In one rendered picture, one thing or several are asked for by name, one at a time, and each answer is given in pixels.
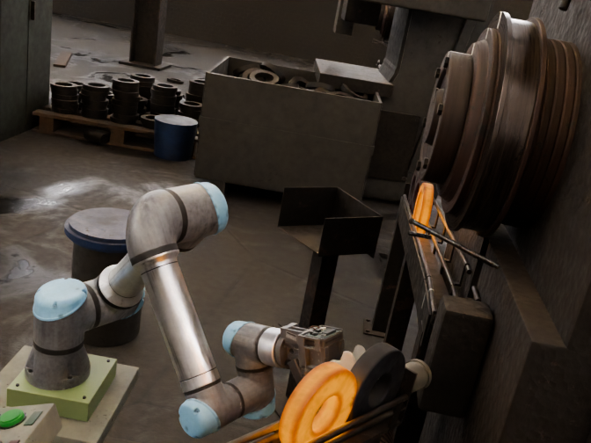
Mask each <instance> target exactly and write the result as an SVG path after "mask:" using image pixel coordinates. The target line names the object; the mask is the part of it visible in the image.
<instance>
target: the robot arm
mask: <svg viewBox="0 0 591 443"><path fill-rule="evenodd" d="M228 219H229V214H228V205H227V202H226V199H225V198H224V196H223V194H222V192H221V191H220V190H219V188H218V187H216V186H215V185H213V184H211V183H209V182H203V183H200V182H195V183H193V184H190V185H182V186H176V187H172V188H166V189H161V190H155V191H151V192H148V193H146V194H144V195H143V196H142V197H141V198H140V199H139V200H138V201H137V202H136V203H135V204H134V206H133V207H132V209H131V211H130V213H129V216H128V221H127V226H126V245H127V251H128V253H127V255H126V256H125V257H124V258H123V259H122V260H121V261H120V262H119V264H117V265H110V266H108V267H107V268H106V269H104V271H103V272H102V273H101V274H100V275H99V276H98V277H97V278H96V279H94V280H89V281H85V282H82V281H80V280H75V279H67V280H65V279H58V280H52V281H49V282H48V283H46V284H44V285H43V286H41V287H40V288H39V289H38V291H37V293H36V294H35V296H34V304H33V348H32V350H31V351H30V354H29V356H28V359H27V361H26V365H25V378H26V380H27V381H28V382H29V383H30V384H31V385H33V386H34V387H36V388H38V389H45V390H65V389H71V388H74V387H76V386H78V385H80V384H81V383H83V382H84V381H85V380H86V379H87V378H88V377H89V374H90V367H91V364H90V361H89V358H88V355H87V352H86V350H85V347H84V333H85V332H86V331H88V330H91V329H94V328H97V327H99V326H102V325H105V324H107V323H111V322H114V321H117V320H120V319H125V318H128V317H130V316H132V315H133V314H135V313H137V312H138V311H139V310H140V309H141V307H142V305H143V303H144V299H143V297H144V296H145V293H144V288H145V287H146V290H147V293H148V295H149V298H150V302H151V304H152V307H153V309H154V312H155V315H156V317H157V321H158V324H159V326H160V329H161V331H162V334H163V336H164V341H165V343H166V345H167V348H168V351H169V354H170V355H171V360H172V363H173V365H174V367H175V370H176V373H177V376H178V378H179V382H180V385H181V387H182V389H183V392H184V394H185V397H186V400H185V402H184V403H182V404H181V406H180V408H179V422H180V424H181V426H182V428H183V429H184V431H185V432H186V433H187V434H188V435H189V436H191V437H193V438H196V439H201V438H203V437H205V436H207V435H209V434H210V433H212V432H217V431H219V430H220V429H221V428H222V427H224V426H226V425H227V424H229V423H231V422H233V421H235V420H236V419H238V418H241V417H244V418H248V419H261V418H267V417H269V416H270V415H271V414H273V412H274V410H275V394H276V393H275V388H274V373H273V367H278V368H286V369H290V370H291V372H292V374H293V376H294V378H295V381H296V384H297V385H298V383H299V382H300V381H301V380H302V378H303V377H304V376H305V375H306V374H307V373H308V372H310V371H311V370H312V369H313V368H315V367H317V366H318V365H320V364H323V363H325V362H336V363H338V364H340V365H341V366H343V367H344V368H346V369H348V370H349V371H351V369H352V367H353V366H354V364H355V362H356V361H357V360H358V359H359V358H360V356H362V354H363V353H365V352H366V351H365V349H364V347H363V346H362V345H357V346H356V347H355V348H354V352H353V353H351V352H349V351H344V352H343V354H342V351H343V350H345V339H343V329H340V328H335V327H330V326H325V325H319V326H316V325H312V326H310V327H309V328H308V329H304V328H299V327H298V323H290V324H289V325H287V326H283V327H281V328H280V329H279V328H274V327H271V326H266V325H262V324H258V323H254V322H244V321H235V322H233V323H231V324H230V325H229V326H228V327H227V328H226V330H225V332H224V333H223V348H224V350H225V351H226V353H228V354H229V355H231V356H232V357H235V361H236V370H237V377H235V378H233V379H231V380H229V381H226V382H224V383H222V381H221V378H220V375H219V373H218V370H217V367H216V365H215V361H214V359H213V356H212V353H211V351H210V349H209V346H208V342H207V340H206V337H205V334H204V332H203V329H202V327H201V323H200V320H199V317H198V316H197V313H196V310H195V308H194V305H193V301H192V299H191V296H190V294H189V291H188V289H187V286H186V283H185V280H184V277H183V274H182V272H181V270H180V267H179V263H178V260H177V256H178V254H179V253H180V252H188V251H191V250H192V249H193V248H194V247H196V246H197V245H198V244H199V243H200V242H201V241H202V240H203V239H204V238H205V237H207V236H210V235H216V234H218V233H219V232H222V231H223V230H224V229H225V227H226V225H227V223H228ZM313 326H315V327H313ZM312 327H313V328H312Z"/></svg>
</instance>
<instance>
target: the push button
mask: <svg viewBox="0 0 591 443"><path fill-rule="evenodd" d="M24 416H25V414H24V412H23V411H22V410H20V409H14V410H8V411H6V412H5V413H4V414H3V415H2V416H1V417H0V426H1V427H9V426H12V425H15V424H17V423H18V422H20V421H21V420H22V419H23V418H24Z"/></svg>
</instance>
